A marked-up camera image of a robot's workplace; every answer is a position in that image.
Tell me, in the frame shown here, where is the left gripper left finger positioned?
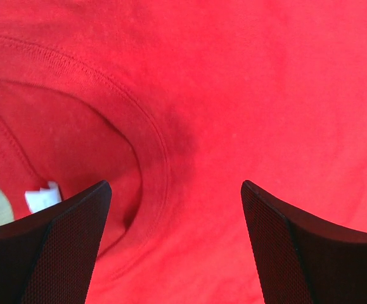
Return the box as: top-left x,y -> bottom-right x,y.
0,180 -> 112,304

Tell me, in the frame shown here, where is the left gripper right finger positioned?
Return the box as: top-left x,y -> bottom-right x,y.
241,180 -> 367,303

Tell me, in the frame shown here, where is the red t shirt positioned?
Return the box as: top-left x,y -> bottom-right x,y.
0,1 -> 367,303

